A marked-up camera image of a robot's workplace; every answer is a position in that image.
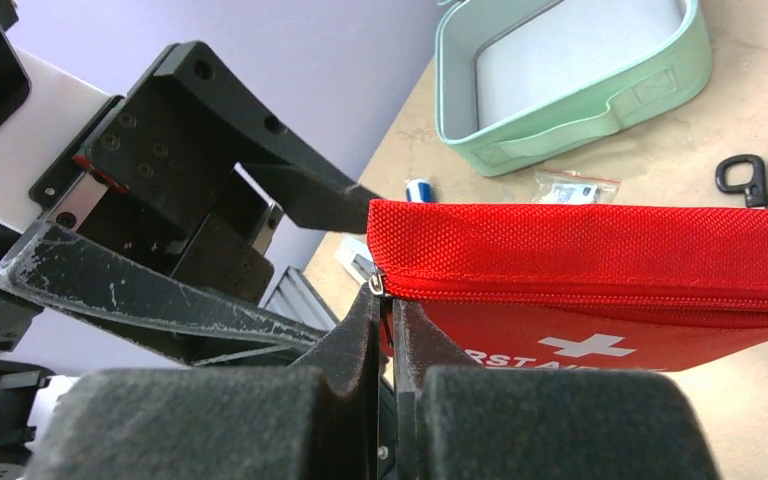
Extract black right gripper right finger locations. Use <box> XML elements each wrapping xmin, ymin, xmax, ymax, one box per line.
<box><xmin>391</xmin><ymin>300</ymin><xmax>720</xmax><ymax>479</ymax></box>

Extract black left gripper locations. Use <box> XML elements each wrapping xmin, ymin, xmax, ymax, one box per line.
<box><xmin>0</xmin><ymin>41</ymin><xmax>376</xmax><ymax>366</ymax></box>

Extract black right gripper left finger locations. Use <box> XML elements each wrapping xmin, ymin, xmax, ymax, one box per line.
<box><xmin>26</xmin><ymin>287</ymin><xmax>379</xmax><ymax>479</ymax></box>

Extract red first aid pouch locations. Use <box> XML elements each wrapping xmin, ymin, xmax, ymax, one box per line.
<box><xmin>367</xmin><ymin>200</ymin><xmax>768</xmax><ymax>372</ymax></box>

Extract black handled scissors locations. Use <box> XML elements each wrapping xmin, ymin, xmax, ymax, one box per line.
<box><xmin>714</xmin><ymin>154</ymin><xmax>768</xmax><ymax>209</ymax></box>

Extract green medicine case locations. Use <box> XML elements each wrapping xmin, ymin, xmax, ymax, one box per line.
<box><xmin>435</xmin><ymin>0</ymin><xmax>713</xmax><ymax>177</ymax></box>

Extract blue white stapler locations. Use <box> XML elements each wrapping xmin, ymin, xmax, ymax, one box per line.
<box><xmin>335</xmin><ymin>236</ymin><xmax>375</xmax><ymax>284</ymax></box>

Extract small white blue tube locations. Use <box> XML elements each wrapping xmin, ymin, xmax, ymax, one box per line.
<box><xmin>405</xmin><ymin>179</ymin><xmax>435</xmax><ymax>203</ymax></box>

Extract clear bag alcohol pads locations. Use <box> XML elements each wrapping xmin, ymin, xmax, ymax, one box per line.
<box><xmin>532</xmin><ymin>170</ymin><xmax>621</xmax><ymax>205</ymax></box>

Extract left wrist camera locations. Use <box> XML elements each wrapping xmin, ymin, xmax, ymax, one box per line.
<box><xmin>0</xmin><ymin>1</ymin><xmax>112</xmax><ymax>233</ymax></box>

